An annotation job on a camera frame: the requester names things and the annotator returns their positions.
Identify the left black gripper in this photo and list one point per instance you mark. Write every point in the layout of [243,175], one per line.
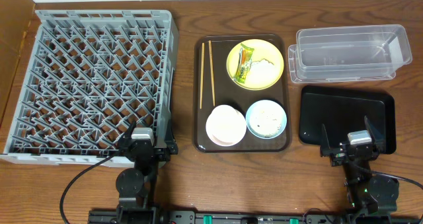
[162,150]

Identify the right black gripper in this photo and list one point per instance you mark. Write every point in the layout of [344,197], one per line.
[335,152]

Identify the black rectangular waste tray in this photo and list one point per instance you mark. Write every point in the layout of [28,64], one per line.
[342,111]

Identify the light blue bowl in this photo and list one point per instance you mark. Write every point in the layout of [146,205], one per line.
[266,119]

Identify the white round bowl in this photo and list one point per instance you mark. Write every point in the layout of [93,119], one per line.
[226,126]

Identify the clear plastic waste bin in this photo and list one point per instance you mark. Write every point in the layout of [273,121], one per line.
[348,53]

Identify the white tissue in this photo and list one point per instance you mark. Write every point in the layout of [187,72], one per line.
[262,65]

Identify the green orange snack wrapper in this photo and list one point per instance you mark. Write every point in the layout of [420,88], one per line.
[244,63]

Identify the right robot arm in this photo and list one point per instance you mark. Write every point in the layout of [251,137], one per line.
[373,196]

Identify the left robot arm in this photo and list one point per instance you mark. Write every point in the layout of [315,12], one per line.
[136,185]

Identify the grey plastic dishwasher rack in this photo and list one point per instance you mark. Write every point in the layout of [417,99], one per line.
[91,74]

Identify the dark brown serving tray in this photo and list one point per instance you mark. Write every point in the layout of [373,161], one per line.
[227,92]

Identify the yellow round plate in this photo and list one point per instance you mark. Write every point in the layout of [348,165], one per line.
[257,80]

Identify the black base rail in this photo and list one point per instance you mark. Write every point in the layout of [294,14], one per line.
[192,217]

